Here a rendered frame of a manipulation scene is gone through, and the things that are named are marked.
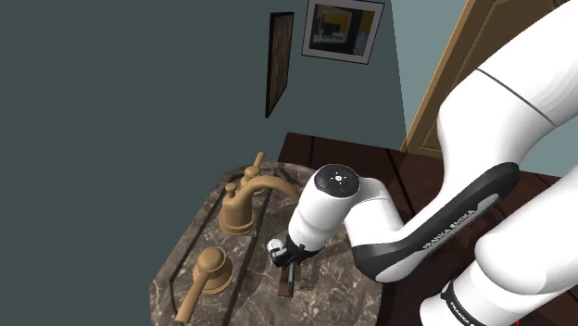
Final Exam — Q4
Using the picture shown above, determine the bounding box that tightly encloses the dark framed wall picture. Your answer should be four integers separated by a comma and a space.
264, 11, 295, 119

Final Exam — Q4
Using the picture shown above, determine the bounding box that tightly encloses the brass faucet handle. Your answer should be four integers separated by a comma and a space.
239, 151, 268, 196
173, 245, 235, 325

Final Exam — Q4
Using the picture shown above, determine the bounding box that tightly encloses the white framed wall picture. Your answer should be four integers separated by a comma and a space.
300, 0, 386, 66

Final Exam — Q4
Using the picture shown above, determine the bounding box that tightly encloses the brass faucet spout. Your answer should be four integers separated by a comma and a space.
218, 173, 300, 237

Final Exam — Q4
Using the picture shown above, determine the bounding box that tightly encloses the brown marble sink vanity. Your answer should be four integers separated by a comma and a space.
149, 161, 398, 326

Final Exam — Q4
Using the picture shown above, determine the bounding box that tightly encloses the tan wooden door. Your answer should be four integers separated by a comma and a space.
400, 0, 571, 159

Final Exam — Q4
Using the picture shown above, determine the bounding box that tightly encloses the small brown rectangular bar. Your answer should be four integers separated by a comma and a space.
277, 265, 296, 299

